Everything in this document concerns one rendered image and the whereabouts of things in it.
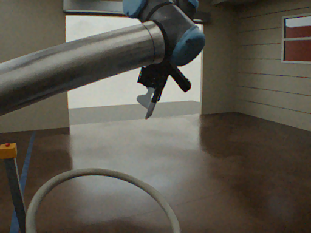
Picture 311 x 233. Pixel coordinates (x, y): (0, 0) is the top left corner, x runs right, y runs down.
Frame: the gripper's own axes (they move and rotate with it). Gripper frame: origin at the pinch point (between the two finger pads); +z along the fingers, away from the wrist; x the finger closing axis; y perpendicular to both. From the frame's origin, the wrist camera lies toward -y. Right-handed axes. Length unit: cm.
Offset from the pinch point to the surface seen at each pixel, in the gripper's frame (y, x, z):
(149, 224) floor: -29, -103, 171
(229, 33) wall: -111, -831, -23
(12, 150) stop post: 91, -41, 87
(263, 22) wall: -196, -762, -104
